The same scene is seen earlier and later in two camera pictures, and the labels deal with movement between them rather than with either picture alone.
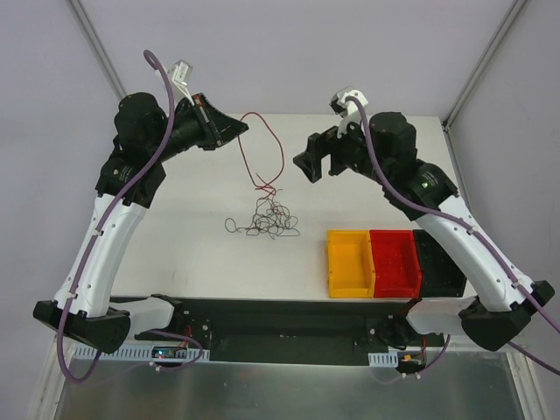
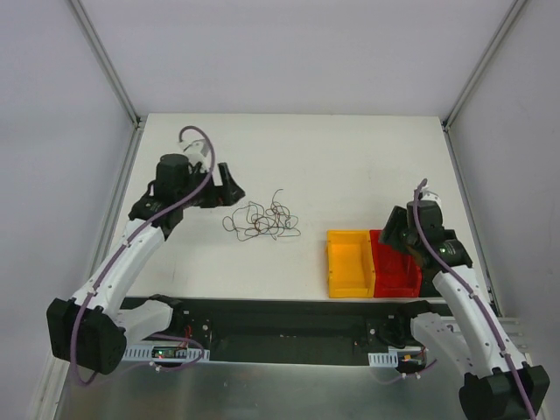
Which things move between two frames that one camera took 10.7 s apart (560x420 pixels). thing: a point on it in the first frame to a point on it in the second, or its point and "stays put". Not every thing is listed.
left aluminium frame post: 84,20 stays put
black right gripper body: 334,150 to 395,227
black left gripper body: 206,124 to 217,192
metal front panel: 453,386 stays put
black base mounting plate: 297,331 stays put
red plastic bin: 395,266 stays put
